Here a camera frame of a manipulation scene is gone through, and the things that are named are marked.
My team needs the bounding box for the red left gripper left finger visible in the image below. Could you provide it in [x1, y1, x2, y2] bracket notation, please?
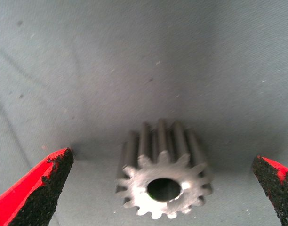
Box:
[0, 147, 74, 226]

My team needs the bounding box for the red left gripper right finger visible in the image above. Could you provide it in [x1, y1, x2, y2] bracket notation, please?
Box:
[251, 155, 288, 226]

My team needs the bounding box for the steel planetary gear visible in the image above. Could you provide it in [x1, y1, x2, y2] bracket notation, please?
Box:
[115, 119, 214, 220]

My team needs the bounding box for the dark grey table cloth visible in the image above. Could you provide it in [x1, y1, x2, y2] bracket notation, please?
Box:
[0, 0, 288, 226]

